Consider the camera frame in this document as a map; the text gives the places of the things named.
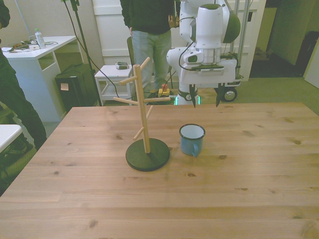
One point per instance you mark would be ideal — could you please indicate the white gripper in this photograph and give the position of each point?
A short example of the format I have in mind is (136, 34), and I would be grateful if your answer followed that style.
(211, 78)

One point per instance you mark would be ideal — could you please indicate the blue enamel mug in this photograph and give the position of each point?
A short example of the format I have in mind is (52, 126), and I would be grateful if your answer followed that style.
(189, 147)

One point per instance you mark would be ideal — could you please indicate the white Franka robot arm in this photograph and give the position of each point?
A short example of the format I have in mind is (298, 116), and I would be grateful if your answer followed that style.
(209, 25)

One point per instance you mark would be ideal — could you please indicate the wooden mug tree black base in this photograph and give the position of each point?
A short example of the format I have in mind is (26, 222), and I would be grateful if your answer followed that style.
(147, 159)

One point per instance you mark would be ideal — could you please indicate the black caster wheel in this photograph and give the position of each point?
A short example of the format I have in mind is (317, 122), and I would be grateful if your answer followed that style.
(229, 95)

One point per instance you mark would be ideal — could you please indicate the yellow emergency stop button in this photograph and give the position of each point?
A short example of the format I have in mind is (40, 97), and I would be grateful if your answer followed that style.
(164, 90)

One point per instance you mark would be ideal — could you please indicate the small grey device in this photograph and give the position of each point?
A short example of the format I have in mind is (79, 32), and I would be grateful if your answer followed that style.
(122, 65)

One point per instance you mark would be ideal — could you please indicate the white wooden stool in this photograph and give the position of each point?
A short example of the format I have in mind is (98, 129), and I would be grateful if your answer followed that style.
(112, 71)

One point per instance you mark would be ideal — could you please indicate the person in jeans dark sweater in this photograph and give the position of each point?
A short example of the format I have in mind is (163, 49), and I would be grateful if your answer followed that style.
(149, 15)

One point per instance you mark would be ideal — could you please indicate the white cabinet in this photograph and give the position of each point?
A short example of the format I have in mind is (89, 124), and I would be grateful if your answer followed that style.
(314, 72)

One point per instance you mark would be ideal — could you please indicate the black box with sticky note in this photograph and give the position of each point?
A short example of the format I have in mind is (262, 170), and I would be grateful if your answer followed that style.
(79, 87)

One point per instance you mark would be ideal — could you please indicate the black tripod stand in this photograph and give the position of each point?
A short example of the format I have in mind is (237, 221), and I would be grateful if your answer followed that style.
(83, 37)

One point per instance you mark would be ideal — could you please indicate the clear plastic bottle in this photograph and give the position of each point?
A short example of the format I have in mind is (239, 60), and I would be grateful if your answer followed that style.
(40, 38)

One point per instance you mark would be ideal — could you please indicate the white desk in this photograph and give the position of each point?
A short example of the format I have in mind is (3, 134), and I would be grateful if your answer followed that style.
(27, 74)

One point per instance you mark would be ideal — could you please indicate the person in dark clothes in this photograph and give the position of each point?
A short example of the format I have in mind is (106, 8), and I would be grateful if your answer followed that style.
(15, 99)

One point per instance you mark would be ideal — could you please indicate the white side table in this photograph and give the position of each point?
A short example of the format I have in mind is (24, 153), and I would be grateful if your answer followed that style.
(7, 134)

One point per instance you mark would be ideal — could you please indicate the aluminium frame post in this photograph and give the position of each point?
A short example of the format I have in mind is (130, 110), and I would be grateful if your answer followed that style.
(244, 37)

